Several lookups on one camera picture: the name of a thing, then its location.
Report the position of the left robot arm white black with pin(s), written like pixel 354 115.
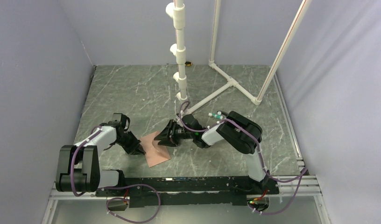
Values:
pixel 79 170

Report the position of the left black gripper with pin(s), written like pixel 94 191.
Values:
pixel 131 149

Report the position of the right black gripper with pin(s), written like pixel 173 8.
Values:
pixel 172 126

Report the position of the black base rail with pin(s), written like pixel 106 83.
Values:
pixel 234 190

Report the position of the white PVC pipe frame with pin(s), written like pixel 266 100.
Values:
pixel 176 11

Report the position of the green glue stick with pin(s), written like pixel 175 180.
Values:
pixel 216 115

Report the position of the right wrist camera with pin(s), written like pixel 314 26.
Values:
pixel 179 117

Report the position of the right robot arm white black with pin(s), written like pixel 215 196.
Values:
pixel 241 133

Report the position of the pink brown envelope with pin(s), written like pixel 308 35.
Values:
pixel 154 153

